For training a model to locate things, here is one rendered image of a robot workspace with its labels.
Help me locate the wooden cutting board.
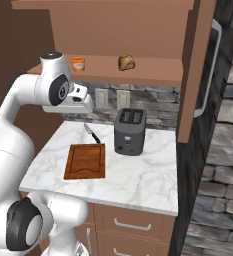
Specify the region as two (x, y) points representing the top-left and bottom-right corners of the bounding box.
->
(63, 143), (107, 181)

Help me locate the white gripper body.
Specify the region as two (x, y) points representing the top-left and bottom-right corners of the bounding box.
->
(42, 93), (95, 115)

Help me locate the black handled kitchen knife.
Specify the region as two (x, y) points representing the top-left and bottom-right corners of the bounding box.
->
(83, 122), (102, 145)

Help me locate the dark grey toaster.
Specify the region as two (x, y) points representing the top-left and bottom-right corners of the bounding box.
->
(113, 107), (148, 157)

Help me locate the silver cabinet door handle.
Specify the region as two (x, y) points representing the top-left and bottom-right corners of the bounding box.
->
(86, 227), (94, 256)

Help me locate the brown wall cabinet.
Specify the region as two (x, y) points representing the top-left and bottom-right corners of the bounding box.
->
(11, 0), (196, 89)

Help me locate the brown open cabinet door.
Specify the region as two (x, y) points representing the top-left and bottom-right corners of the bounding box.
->
(176, 0), (218, 144)

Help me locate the black fridge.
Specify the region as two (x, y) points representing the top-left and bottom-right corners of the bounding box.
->
(167, 0), (233, 256)

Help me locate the white wall outlet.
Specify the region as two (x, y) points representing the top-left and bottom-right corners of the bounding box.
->
(94, 87), (109, 109)
(116, 89), (131, 111)

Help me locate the brown bread slice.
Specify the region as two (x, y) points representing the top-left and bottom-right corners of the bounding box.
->
(117, 54), (137, 72)

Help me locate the brown base cabinet door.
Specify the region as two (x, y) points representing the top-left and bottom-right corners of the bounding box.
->
(75, 202), (99, 256)

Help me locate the silver drawer handle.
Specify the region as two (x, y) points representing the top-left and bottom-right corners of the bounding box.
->
(113, 247), (146, 256)
(113, 217), (153, 232)

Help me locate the orange jam jar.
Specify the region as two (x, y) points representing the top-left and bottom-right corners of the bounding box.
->
(70, 56), (86, 73)

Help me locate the brown drawer front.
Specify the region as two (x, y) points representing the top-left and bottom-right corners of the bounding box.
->
(96, 232), (171, 256)
(93, 203), (176, 241)

